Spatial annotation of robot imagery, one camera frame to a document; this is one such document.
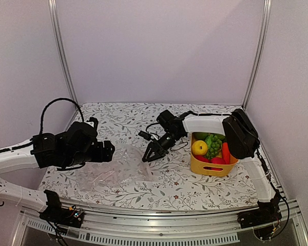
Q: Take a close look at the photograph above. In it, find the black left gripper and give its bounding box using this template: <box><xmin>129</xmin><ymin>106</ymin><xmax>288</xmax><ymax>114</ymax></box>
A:
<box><xmin>63</xmin><ymin>140</ymin><xmax>115</xmax><ymax>167</ymax></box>

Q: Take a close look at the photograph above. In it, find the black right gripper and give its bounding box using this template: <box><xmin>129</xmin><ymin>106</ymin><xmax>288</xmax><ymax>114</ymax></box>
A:
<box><xmin>142</xmin><ymin>131</ymin><xmax>183</xmax><ymax>163</ymax></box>

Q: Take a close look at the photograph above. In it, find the clear zip top bag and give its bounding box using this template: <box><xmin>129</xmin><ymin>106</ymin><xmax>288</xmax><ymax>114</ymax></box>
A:
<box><xmin>75</xmin><ymin>144</ymin><xmax>153</xmax><ymax>192</ymax></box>

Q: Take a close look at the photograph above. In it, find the yellow toy lemon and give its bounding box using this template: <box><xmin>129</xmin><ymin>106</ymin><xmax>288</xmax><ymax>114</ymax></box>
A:
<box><xmin>191</xmin><ymin>140</ymin><xmax>208</xmax><ymax>156</ymax></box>

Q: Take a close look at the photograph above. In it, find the green toy apple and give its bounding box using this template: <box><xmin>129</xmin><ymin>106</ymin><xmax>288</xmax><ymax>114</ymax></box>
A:
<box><xmin>193</xmin><ymin>132</ymin><xmax>209</xmax><ymax>140</ymax></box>

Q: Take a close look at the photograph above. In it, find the red toy bell pepper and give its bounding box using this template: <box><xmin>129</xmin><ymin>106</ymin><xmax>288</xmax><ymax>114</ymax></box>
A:
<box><xmin>210</xmin><ymin>157</ymin><xmax>226</xmax><ymax>165</ymax></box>

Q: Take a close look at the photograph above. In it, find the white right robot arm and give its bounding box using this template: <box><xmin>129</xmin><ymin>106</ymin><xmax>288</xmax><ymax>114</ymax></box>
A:
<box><xmin>138</xmin><ymin>109</ymin><xmax>279</xmax><ymax>223</ymax></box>

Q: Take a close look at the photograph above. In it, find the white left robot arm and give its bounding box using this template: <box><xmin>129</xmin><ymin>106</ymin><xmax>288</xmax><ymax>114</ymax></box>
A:
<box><xmin>0</xmin><ymin>118</ymin><xmax>115</xmax><ymax>222</ymax></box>

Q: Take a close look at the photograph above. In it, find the floral patterned table mat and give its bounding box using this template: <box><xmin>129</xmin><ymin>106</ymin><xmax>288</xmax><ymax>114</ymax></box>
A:
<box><xmin>39</xmin><ymin>102</ymin><xmax>275</xmax><ymax>211</ymax></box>

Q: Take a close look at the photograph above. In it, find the yellow plastic basket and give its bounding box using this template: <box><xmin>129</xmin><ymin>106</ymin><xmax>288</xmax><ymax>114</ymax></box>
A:
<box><xmin>190</xmin><ymin>133</ymin><xmax>239</xmax><ymax>177</ymax></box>

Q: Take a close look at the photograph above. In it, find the green toy grape bunch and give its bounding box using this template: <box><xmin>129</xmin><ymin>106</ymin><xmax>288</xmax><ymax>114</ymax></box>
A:
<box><xmin>204</xmin><ymin>134</ymin><xmax>222</xmax><ymax>159</ymax></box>

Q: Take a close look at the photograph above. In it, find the green toy leafy vegetable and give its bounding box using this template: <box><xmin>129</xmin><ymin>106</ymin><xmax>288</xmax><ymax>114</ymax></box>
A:
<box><xmin>215</xmin><ymin>134</ymin><xmax>225</xmax><ymax>141</ymax></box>

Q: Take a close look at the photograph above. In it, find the orange toy carrot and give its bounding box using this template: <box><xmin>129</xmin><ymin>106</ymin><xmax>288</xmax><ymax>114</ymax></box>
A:
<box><xmin>221</xmin><ymin>142</ymin><xmax>230</xmax><ymax>165</ymax></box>

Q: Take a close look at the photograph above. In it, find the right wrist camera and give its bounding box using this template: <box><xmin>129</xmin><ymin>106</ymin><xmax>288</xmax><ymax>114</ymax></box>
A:
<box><xmin>138</xmin><ymin>131</ymin><xmax>155</xmax><ymax>141</ymax></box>

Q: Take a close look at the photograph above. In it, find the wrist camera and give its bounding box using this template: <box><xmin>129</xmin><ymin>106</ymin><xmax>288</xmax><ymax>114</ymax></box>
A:
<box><xmin>138</xmin><ymin>131</ymin><xmax>155</xmax><ymax>141</ymax></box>
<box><xmin>87</xmin><ymin>117</ymin><xmax>99</xmax><ymax>128</ymax></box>

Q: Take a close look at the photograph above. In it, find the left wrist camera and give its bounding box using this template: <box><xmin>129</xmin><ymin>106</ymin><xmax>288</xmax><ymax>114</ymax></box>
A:
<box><xmin>87</xmin><ymin>117</ymin><xmax>99</xmax><ymax>128</ymax></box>

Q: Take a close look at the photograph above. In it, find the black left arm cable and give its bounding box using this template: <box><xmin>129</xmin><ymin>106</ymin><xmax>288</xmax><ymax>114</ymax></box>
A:
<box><xmin>38</xmin><ymin>97</ymin><xmax>84</xmax><ymax>136</ymax></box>

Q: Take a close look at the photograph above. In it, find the aluminium front rail base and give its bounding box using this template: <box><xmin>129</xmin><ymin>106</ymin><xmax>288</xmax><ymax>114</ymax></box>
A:
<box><xmin>10</xmin><ymin>197</ymin><xmax>308</xmax><ymax>246</ymax></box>

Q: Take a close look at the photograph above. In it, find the left aluminium corner post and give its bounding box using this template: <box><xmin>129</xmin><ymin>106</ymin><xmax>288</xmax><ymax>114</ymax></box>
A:
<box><xmin>48</xmin><ymin>0</ymin><xmax>78</xmax><ymax>102</ymax></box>

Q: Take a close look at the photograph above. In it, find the aluminium corner post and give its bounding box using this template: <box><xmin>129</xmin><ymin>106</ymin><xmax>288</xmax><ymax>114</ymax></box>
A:
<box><xmin>48</xmin><ymin>0</ymin><xmax>78</xmax><ymax>102</ymax></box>
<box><xmin>242</xmin><ymin>0</ymin><xmax>272</xmax><ymax>111</ymax></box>

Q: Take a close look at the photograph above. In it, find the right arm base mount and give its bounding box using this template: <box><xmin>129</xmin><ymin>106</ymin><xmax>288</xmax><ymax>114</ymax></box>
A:
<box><xmin>237</xmin><ymin>191</ymin><xmax>282</xmax><ymax>241</ymax></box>

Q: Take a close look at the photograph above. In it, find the right aluminium corner post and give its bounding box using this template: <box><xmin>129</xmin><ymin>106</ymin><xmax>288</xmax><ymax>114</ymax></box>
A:
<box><xmin>242</xmin><ymin>0</ymin><xmax>272</xmax><ymax>111</ymax></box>

